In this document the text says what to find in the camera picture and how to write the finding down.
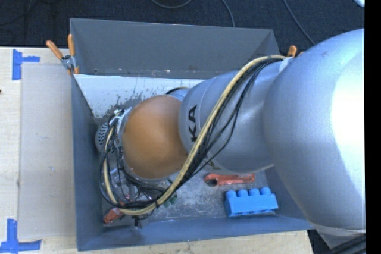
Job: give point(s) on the small orange object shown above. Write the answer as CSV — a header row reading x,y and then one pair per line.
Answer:
x,y
111,215

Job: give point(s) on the grey metal bin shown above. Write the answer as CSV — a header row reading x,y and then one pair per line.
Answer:
x,y
166,47

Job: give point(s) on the pale wood flat board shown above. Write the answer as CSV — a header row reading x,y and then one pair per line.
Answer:
x,y
44,142

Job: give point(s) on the blue toy building brick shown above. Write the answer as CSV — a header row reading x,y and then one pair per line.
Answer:
x,y
250,203

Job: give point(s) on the grey ribbed round object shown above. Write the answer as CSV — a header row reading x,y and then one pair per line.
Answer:
x,y
100,136

